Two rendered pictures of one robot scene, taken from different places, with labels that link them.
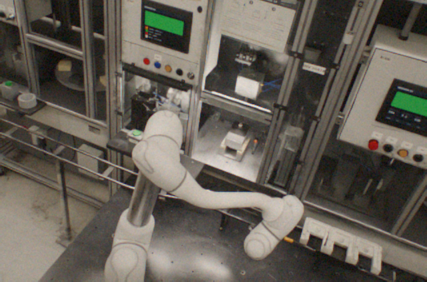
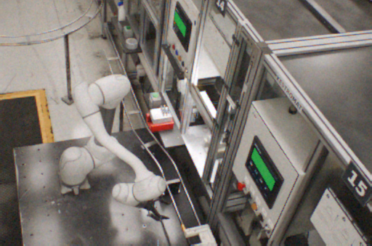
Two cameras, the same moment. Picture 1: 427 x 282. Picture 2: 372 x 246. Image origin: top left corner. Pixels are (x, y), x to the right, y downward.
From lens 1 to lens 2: 1.63 m
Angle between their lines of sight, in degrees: 37
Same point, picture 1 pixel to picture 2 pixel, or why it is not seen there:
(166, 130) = (103, 83)
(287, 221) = (142, 189)
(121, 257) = (72, 151)
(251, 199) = (127, 157)
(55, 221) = not seen: hidden behind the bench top
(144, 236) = (96, 152)
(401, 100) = (256, 157)
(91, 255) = not seen: hidden behind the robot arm
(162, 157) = (82, 94)
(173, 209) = (151, 162)
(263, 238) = (124, 189)
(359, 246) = not seen: outside the picture
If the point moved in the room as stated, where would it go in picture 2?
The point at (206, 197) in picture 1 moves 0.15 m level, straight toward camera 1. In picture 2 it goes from (101, 136) to (74, 146)
